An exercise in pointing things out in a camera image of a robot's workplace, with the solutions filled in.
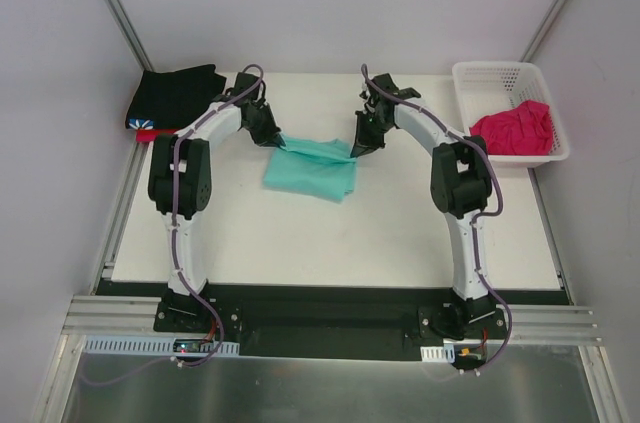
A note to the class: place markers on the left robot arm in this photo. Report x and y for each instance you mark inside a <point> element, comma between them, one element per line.
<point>180,186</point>

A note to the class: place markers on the left white cable duct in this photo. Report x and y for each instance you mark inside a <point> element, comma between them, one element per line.
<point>158,347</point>

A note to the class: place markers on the teal t shirt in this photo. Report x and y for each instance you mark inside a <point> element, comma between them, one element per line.
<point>324,170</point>

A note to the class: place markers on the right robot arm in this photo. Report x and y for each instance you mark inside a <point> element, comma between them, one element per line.
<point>461,183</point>

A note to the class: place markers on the white cable duct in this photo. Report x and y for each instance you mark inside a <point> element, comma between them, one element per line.
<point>438,354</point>
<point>158,347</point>

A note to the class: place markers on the right white cable duct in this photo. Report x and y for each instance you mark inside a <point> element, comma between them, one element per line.
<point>438,354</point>

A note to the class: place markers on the folded black t shirt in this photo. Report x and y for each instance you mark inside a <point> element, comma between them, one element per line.
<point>173,100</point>

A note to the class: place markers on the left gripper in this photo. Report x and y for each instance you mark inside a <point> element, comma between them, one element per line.
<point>258,120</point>

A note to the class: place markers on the folded red t shirt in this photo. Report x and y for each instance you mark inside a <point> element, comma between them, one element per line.
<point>149,135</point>

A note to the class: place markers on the right aluminium frame post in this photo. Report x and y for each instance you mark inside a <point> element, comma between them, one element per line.
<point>552,13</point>

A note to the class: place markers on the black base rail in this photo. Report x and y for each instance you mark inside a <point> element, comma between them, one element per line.
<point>342,323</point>

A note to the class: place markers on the pink t shirt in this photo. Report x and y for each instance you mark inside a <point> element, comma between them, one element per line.
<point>523,131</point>

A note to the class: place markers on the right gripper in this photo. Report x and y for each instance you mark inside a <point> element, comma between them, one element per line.
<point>370,123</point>

